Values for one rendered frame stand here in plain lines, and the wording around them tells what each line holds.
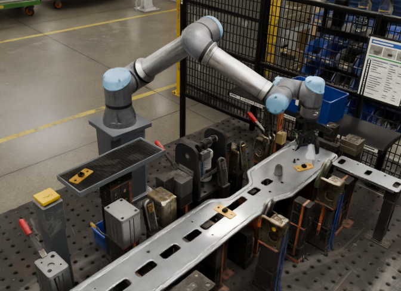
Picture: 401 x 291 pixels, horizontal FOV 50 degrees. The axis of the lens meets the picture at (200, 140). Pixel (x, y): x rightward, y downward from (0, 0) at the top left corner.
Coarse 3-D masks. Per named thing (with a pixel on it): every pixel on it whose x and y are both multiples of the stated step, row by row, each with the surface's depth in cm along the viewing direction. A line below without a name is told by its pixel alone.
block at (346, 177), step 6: (336, 174) 182; (342, 174) 182; (348, 180) 178; (348, 186) 177; (348, 192) 180; (348, 198) 184; (342, 204) 181; (336, 210) 185; (342, 210) 187; (336, 216) 186; (342, 216) 189; (342, 222) 192; (336, 228) 189; (342, 228) 194; (336, 234) 190
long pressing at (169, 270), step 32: (288, 160) 186; (320, 160) 187; (288, 192) 167; (192, 224) 149; (224, 224) 150; (128, 256) 135; (160, 256) 136; (192, 256) 136; (96, 288) 124; (128, 288) 125; (160, 288) 125
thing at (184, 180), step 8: (176, 176) 161; (184, 176) 161; (176, 184) 159; (184, 184) 158; (192, 184) 162; (176, 192) 161; (184, 192) 160; (184, 200) 162; (192, 200) 166; (184, 208) 166
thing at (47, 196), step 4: (48, 188) 138; (40, 192) 136; (44, 192) 136; (48, 192) 137; (52, 192) 137; (36, 196) 135; (40, 196) 135; (44, 196) 135; (48, 196) 135; (52, 196) 135; (56, 196) 135; (36, 200) 134; (40, 200) 133; (44, 200) 133; (48, 200) 133; (52, 200) 134; (44, 204) 132
